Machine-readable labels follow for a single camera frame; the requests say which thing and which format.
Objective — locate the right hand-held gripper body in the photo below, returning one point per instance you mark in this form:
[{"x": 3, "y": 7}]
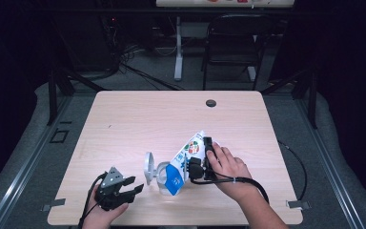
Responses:
[{"x": 196, "y": 169}]

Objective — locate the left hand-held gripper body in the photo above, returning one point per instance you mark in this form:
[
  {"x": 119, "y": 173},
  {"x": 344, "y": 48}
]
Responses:
[{"x": 111, "y": 195}]

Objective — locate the white and blue pouch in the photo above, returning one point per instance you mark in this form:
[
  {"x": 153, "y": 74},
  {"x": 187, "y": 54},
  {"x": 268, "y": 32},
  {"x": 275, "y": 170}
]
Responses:
[{"x": 184, "y": 162}]

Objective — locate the clear jar with white lid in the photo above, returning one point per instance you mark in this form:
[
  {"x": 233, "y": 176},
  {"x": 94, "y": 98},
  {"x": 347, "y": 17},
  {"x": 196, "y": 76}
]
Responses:
[{"x": 150, "y": 165}]

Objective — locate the person's left hand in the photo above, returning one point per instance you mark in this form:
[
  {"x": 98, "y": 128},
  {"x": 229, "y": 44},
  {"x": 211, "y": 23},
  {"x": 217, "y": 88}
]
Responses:
[{"x": 100, "y": 218}]

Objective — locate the person's right hand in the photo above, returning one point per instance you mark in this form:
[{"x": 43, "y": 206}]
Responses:
[{"x": 232, "y": 173}]

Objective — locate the black round table grommet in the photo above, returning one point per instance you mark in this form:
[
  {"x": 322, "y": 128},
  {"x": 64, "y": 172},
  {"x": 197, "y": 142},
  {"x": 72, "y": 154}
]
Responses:
[{"x": 211, "y": 103}]

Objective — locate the grey tape strip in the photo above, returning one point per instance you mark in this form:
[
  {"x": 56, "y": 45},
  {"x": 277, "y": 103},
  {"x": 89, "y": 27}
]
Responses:
[
  {"x": 298, "y": 204},
  {"x": 55, "y": 203}
]

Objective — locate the black folding chair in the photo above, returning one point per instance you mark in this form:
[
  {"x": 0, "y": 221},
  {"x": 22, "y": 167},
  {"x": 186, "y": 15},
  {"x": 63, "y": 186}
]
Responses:
[{"x": 235, "y": 47}]

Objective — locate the white standing desk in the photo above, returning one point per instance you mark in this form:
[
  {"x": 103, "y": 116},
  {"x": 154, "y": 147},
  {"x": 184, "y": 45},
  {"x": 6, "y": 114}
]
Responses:
[{"x": 178, "y": 47}]

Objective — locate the black metal stand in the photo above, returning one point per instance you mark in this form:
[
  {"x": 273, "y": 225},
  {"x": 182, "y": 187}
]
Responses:
[
  {"x": 52, "y": 95},
  {"x": 313, "y": 101}
]

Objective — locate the black equipment cabinet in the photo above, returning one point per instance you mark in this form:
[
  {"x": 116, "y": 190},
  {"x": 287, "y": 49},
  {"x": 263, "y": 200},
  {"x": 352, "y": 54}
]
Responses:
[{"x": 89, "y": 44}]

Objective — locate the grey metal floor rail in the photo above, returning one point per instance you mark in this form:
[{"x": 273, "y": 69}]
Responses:
[
  {"x": 329, "y": 165},
  {"x": 28, "y": 165}
]

